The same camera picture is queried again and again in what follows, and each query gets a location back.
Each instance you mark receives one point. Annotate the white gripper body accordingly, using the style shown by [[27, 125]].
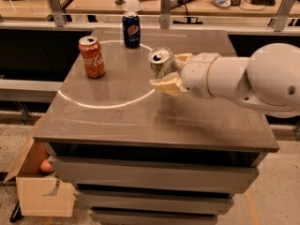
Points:
[[195, 73]]

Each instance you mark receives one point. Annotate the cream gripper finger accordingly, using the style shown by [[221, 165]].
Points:
[[184, 57], [170, 85]]

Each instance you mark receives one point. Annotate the green white 7up can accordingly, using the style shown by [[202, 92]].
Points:
[[163, 62]]

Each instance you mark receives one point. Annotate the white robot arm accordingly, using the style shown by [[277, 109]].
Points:
[[268, 81]]

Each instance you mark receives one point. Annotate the blue pepsi can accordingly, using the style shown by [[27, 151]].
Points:
[[131, 29]]

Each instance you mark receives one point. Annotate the orange coca-cola can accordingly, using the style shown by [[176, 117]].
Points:
[[93, 62]]

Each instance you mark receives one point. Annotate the clear plastic cup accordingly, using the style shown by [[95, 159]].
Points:
[[132, 6]]

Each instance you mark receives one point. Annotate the grey drawer cabinet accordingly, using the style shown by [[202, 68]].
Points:
[[136, 157]]

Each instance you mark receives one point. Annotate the orange ball in box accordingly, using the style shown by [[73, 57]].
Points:
[[46, 167]]

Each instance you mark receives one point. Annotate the cardboard box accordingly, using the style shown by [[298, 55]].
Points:
[[39, 194]]

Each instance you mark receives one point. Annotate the middle metal bracket post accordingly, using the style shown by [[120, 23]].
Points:
[[165, 7]]

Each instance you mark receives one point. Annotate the metal bracket post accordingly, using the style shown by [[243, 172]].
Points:
[[165, 7], [58, 14], [278, 23]]

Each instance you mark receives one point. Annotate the right metal bracket post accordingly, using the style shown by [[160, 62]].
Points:
[[278, 23]]

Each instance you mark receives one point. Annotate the left metal bracket post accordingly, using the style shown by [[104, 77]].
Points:
[[58, 14]]

